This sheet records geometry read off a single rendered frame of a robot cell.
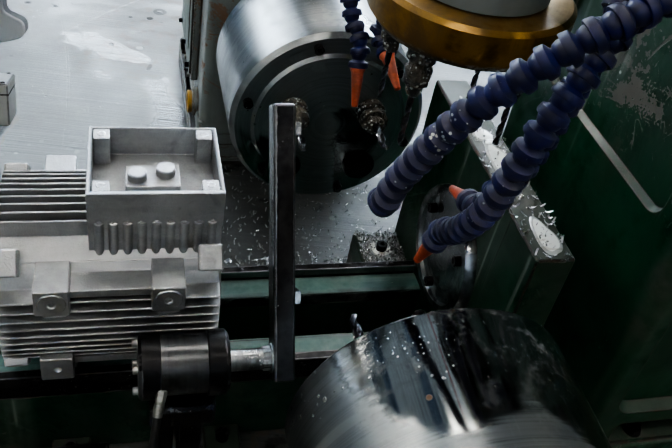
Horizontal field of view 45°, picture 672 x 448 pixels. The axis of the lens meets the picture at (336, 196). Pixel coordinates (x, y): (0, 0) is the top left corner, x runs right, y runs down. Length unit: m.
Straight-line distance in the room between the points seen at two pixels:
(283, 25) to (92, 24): 0.75
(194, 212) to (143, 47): 0.90
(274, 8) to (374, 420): 0.59
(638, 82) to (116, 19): 1.13
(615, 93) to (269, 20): 0.42
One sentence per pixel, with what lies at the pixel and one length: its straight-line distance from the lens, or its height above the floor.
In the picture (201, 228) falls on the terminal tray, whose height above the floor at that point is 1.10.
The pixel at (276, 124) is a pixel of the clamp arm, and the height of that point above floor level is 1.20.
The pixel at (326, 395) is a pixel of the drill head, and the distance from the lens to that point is 0.63.
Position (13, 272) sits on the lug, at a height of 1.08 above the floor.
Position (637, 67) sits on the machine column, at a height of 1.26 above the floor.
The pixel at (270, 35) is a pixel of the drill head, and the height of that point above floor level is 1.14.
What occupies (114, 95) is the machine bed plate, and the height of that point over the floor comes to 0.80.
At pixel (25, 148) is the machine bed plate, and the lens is 1.35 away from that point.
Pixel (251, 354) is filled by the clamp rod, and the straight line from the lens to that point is 0.75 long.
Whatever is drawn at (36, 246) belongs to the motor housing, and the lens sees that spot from 0.77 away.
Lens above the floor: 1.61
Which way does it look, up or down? 39 degrees down
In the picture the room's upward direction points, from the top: 12 degrees clockwise
